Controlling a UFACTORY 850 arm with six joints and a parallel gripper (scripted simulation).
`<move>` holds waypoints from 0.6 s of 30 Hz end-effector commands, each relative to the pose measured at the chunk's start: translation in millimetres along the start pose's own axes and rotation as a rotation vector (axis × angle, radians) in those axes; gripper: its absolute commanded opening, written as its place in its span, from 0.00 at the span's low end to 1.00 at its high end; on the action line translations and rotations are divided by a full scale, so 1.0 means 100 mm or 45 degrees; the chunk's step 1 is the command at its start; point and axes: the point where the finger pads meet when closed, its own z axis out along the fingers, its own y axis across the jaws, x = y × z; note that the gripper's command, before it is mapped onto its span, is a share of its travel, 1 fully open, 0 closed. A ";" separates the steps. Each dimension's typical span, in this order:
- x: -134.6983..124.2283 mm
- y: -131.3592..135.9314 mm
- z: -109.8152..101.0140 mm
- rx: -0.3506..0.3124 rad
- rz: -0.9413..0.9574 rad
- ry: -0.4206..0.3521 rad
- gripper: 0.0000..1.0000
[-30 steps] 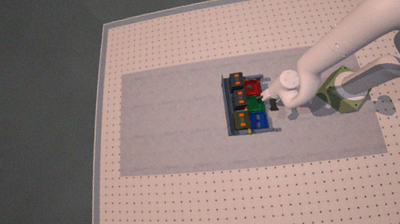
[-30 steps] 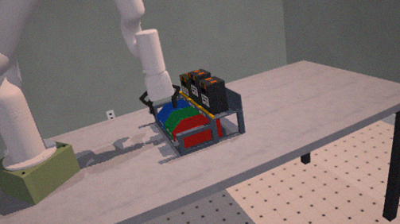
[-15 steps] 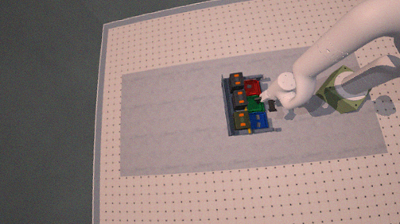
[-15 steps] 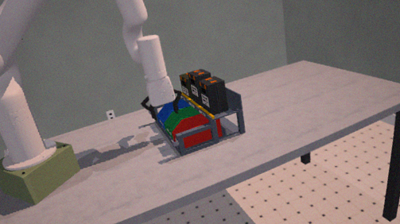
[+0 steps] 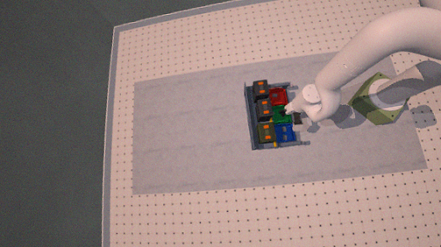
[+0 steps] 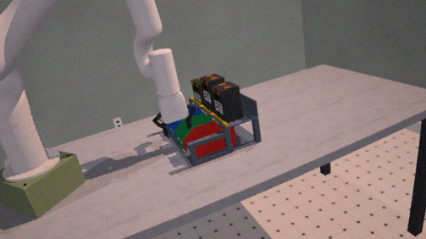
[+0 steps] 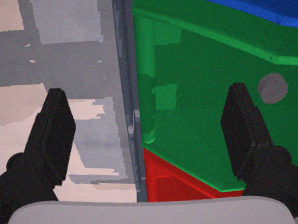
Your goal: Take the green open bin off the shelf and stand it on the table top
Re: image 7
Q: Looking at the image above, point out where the green bin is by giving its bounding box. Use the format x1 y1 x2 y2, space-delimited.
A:
132 0 298 192

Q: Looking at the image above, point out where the dark grey metal bin rack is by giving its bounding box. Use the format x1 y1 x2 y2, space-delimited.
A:
112 0 147 202

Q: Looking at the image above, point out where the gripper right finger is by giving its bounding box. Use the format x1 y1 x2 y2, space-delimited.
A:
221 83 298 217

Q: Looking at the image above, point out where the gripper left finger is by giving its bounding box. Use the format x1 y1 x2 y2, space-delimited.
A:
0 88 76 224

